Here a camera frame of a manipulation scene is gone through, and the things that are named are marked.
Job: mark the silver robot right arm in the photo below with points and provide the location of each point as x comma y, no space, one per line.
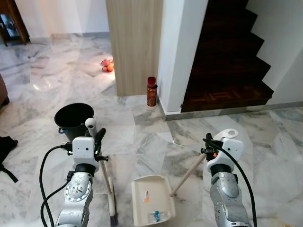
227,194

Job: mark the black plastic bucket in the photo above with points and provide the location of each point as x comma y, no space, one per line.
73,118

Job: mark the red cylindrical can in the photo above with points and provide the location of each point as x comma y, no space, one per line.
151,94

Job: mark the clear plastic water bottle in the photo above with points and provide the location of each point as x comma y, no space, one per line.
158,217

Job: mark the dark wooden staircase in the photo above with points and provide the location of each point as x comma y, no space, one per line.
222,56

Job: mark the black bag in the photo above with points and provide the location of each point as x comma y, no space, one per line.
5,144

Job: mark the light wooden partition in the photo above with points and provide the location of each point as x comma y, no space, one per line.
135,42

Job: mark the dark wooden cabinet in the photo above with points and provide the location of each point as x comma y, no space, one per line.
16,19

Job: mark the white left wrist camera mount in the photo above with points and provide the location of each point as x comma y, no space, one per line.
83,151

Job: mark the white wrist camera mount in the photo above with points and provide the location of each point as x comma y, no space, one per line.
232,151
83,151

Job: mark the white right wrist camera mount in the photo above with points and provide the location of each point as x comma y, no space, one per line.
232,151

